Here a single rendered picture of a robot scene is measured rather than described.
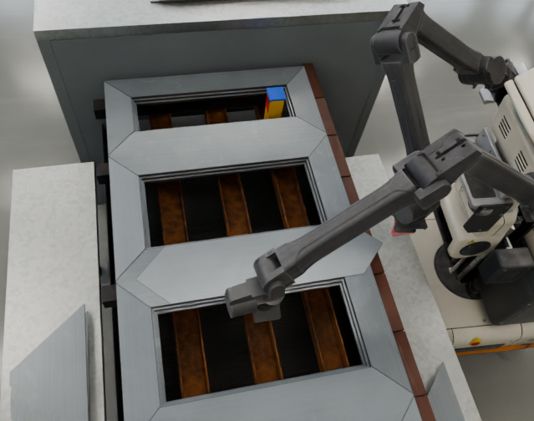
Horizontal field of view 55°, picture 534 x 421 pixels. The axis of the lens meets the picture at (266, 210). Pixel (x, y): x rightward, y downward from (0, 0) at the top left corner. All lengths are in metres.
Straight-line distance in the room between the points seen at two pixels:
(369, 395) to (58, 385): 0.81
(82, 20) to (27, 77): 1.45
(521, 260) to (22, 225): 1.62
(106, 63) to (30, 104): 1.25
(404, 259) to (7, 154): 2.05
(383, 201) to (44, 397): 0.99
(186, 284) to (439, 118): 2.16
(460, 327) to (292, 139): 1.04
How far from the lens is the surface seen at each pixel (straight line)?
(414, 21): 1.30
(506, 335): 2.35
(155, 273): 1.50
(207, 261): 1.50
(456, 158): 1.05
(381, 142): 2.99
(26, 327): 1.62
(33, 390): 1.52
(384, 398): 1.45
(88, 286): 1.62
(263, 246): 1.53
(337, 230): 1.04
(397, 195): 1.04
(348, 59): 2.12
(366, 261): 1.57
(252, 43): 1.94
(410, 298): 1.75
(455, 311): 2.27
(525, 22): 4.24
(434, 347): 1.72
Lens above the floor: 2.20
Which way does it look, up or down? 58 degrees down
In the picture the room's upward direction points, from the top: 10 degrees clockwise
